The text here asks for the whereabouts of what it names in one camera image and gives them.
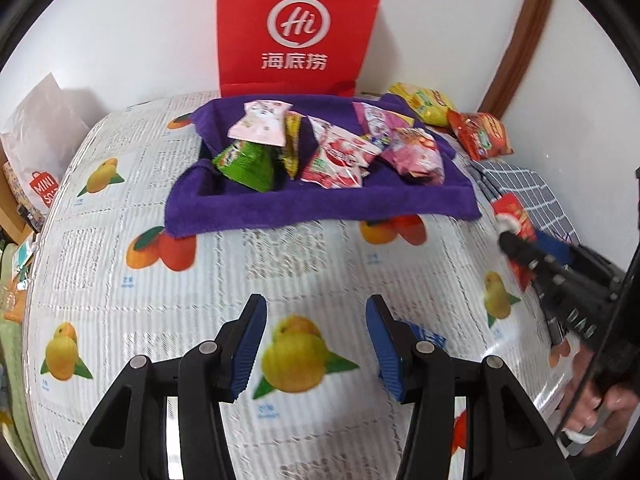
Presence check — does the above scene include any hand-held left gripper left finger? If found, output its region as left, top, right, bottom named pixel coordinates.
left=56, top=293, right=268, bottom=480

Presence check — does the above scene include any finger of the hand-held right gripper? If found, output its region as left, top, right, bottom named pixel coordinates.
left=537, top=232, right=576, bottom=263
left=499, top=230, right=566, bottom=286

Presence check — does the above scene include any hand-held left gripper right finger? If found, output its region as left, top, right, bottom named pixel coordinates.
left=365, top=293, right=576, bottom=480

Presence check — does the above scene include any red snack packet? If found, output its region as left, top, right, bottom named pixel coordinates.
left=491, top=192, right=538, bottom=291

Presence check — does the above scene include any pink round logo snack packet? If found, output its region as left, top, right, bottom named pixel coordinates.
left=380, top=127, right=446, bottom=186

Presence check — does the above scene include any purple towel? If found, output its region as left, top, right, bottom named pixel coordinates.
left=164, top=92, right=483, bottom=240

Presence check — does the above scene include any green snack packet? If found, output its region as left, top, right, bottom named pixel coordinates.
left=211, top=141, right=278, bottom=193

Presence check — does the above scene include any white lychee candy packet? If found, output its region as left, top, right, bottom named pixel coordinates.
left=300, top=127, right=373, bottom=190

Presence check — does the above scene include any long pink white snack bar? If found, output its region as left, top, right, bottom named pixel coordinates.
left=352, top=101, right=401, bottom=151

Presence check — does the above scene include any gold snack packet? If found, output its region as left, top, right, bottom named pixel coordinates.
left=280, top=112, right=303, bottom=181

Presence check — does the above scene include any pale pink snack packet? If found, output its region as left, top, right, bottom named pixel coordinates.
left=306, top=115, right=333, bottom=153

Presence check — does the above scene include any small white pink packet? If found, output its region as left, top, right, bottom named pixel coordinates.
left=227, top=100, right=294, bottom=147

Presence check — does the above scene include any person's right hand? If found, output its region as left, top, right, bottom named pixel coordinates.
left=562, top=345, right=631, bottom=441

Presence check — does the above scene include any grey checked cloth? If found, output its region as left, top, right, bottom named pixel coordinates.
left=470, top=157, right=583, bottom=251

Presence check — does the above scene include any orange chips bag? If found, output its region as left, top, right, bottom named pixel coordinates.
left=446, top=110, right=516, bottom=162

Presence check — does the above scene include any yellow chips bag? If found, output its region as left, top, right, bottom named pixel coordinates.
left=387, top=82, right=458, bottom=128

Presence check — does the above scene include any wooden headboard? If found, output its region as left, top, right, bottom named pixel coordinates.
left=0, top=160, right=43, bottom=233

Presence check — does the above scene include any white shopping bag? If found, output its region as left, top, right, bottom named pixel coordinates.
left=0, top=72, right=91, bottom=226

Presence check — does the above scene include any red paper bag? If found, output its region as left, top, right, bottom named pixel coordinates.
left=216, top=0, right=390, bottom=98

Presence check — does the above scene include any brown door frame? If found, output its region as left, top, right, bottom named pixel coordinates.
left=477, top=0, right=558, bottom=116

